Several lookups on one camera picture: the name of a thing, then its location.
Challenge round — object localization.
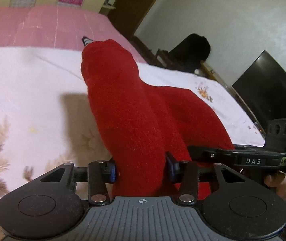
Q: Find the black bag on chair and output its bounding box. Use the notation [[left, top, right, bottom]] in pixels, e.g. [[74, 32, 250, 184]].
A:
[[155, 33, 211, 74]]

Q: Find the person's right hand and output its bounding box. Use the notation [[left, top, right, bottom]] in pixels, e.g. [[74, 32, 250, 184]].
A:
[[264, 172, 286, 200]]

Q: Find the brown wooden door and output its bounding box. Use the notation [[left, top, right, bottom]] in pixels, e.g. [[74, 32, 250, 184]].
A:
[[108, 0, 156, 40]]

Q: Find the red knitted garment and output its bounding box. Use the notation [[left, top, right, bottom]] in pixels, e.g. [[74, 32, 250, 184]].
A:
[[81, 40, 233, 196]]

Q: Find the black white striped cloth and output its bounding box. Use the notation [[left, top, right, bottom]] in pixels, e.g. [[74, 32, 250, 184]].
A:
[[82, 36, 93, 47]]

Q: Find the white floral bedsheet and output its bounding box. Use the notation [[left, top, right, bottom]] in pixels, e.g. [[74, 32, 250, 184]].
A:
[[0, 46, 266, 241]]

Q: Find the pink bed cover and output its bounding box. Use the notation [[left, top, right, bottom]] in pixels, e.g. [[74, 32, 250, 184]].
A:
[[0, 5, 144, 63]]

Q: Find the black flat television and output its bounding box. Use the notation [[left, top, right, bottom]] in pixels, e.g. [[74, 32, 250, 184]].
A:
[[232, 51, 286, 131]]

